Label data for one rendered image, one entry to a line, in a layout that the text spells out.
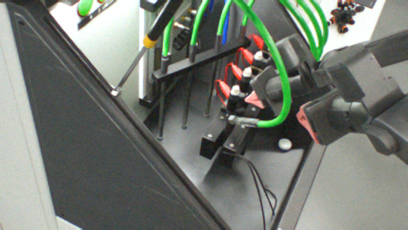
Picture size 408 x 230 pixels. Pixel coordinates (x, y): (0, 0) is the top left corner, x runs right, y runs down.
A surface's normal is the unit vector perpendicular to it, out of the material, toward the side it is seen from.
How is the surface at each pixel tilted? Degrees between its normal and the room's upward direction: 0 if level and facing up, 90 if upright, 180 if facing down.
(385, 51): 66
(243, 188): 0
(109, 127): 90
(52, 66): 90
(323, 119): 46
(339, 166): 0
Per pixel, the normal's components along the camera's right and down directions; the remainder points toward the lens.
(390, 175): 0.11, -0.70
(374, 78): 0.11, 0.06
